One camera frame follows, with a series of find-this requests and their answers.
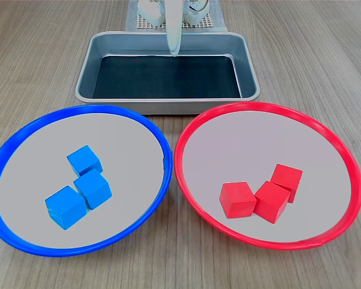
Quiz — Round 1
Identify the blue cube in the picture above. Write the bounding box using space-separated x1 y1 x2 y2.
66 144 104 178
73 168 113 211
45 185 87 231

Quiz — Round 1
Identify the black tray mat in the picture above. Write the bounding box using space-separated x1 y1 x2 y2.
92 55 242 99

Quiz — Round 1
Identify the steel tray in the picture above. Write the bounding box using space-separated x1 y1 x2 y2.
74 31 261 116

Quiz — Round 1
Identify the red-rimmed white plate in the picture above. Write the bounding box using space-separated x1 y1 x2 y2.
173 101 361 252

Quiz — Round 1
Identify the red cube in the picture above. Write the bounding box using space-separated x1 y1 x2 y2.
254 180 291 225
270 163 304 204
218 181 258 220

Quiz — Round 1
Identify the blue-rimmed white plate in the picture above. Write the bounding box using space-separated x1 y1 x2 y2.
0 104 173 258

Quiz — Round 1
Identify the pale perforated base plate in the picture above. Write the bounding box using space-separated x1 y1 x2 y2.
137 11 214 30

